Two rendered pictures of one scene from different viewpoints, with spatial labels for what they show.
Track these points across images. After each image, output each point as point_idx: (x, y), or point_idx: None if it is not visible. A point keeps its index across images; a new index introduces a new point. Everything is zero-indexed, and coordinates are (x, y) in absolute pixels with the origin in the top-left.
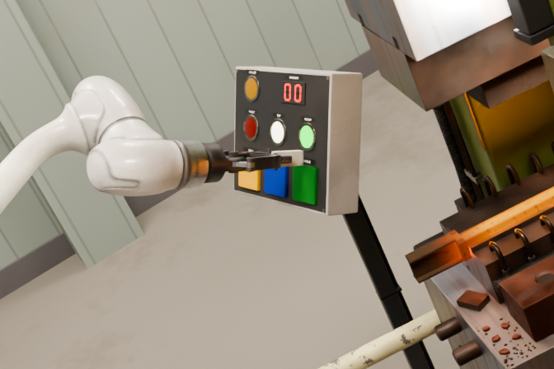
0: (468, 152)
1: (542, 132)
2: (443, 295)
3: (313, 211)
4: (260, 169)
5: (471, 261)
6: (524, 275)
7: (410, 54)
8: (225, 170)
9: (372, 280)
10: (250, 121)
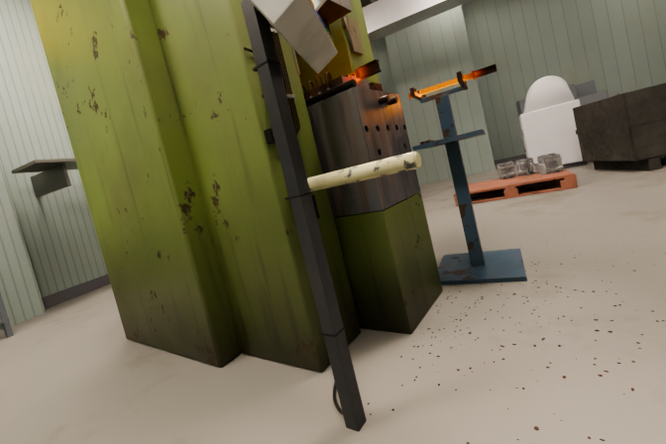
0: None
1: None
2: (373, 90)
3: (334, 47)
4: None
5: (360, 83)
6: None
7: None
8: None
9: (301, 175)
10: None
